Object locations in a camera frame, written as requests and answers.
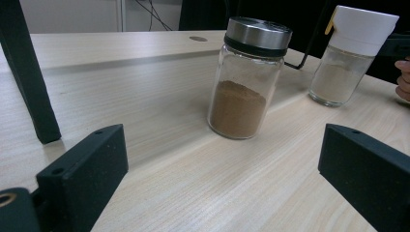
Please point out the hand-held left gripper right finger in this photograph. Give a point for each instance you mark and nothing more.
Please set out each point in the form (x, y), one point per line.
(370, 170)

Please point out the glass jar with metal lid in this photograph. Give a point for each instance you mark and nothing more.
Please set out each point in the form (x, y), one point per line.
(238, 109)

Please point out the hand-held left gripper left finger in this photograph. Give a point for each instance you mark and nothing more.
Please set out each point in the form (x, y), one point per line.
(87, 167)

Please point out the white lidded cup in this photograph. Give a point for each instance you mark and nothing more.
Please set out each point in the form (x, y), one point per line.
(357, 32)

